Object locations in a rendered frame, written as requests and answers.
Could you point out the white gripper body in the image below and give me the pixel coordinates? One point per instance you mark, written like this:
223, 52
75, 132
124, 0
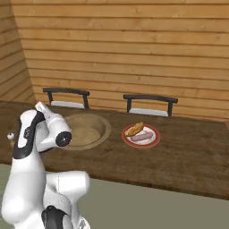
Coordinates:
40, 106

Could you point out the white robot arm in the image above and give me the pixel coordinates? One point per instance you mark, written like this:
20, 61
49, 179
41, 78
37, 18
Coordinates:
25, 184

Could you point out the brown wooden bowl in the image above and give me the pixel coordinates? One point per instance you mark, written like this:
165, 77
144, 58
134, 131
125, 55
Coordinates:
89, 131

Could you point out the golden brown bun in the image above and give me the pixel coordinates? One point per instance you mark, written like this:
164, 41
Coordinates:
134, 129

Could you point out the pink sausage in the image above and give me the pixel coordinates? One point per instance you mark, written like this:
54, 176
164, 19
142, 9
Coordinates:
142, 137

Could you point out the white plate with red rim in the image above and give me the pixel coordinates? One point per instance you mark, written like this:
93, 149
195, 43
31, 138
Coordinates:
148, 144

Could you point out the black chair with white seat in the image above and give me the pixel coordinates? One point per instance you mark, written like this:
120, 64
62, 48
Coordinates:
65, 91
150, 98

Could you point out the small white and tan object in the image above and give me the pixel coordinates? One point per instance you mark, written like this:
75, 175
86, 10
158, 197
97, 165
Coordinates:
10, 137

